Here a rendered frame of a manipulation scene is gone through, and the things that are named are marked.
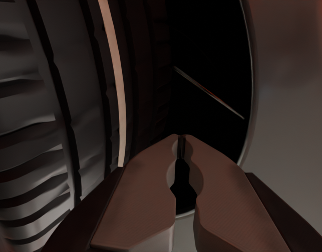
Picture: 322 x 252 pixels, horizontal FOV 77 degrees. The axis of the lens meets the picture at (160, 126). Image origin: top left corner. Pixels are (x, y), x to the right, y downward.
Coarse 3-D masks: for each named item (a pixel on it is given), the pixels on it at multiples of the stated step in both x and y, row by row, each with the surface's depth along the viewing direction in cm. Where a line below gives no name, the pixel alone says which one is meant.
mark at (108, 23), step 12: (108, 12) 17; (108, 24) 17; (108, 36) 17; (120, 72) 19; (120, 84) 19; (120, 96) 19; (120, 108) 20; (120, 120) 20; (120, 132) 21; (120, 144) 22; (120, 156) 23
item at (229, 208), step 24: (192, 144) 12; (192, 168) 10; (216, 168) 10; (240, 168) 10; (216, 192) 8; (240, 192) 8; (216, 216) 7; (240, 216) 7; (264, 216) 7; (216, 240) 7; (240, 240) 6; (264, 240) 6
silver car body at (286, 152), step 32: (256, 0) 24; (288, 0) 22; (320, 0) 21; (256, 32) 25; (288, 32) 24; (320, 32) 22; (288, 64) 25; (320, 64) 23; (288, 96) 26; (320, 96) 24; (256, 128) 30; (288, 128) 28; (320, 128) 26; (256, 160) 32; (288, 160) 29; (320, 160) 27; (288, 192) 31; (320, 192) 29; (192, 224) 46; (320, 224) 30
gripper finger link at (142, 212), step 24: (168, 144) 11; (144, 168) 10; (168, 168) 10; (120, 192) 8; (144, 192) 8; (168, 192) 8; (120, 216) 7; (144, 216) 7; (168, 216) 7; (96, 240) 6; (120, 240) 6; (144, 240) 6; (168, 240) 7
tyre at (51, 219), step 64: (0, 0) 11; (64, 0) 14; (128, 0) 19; (0, 64) 11; (64, 64) 14; (128, 64) 20; (0, 128) 12; (64, 128) 16; (128, 128) 22; (0, 192) 13; (64, 192) 17
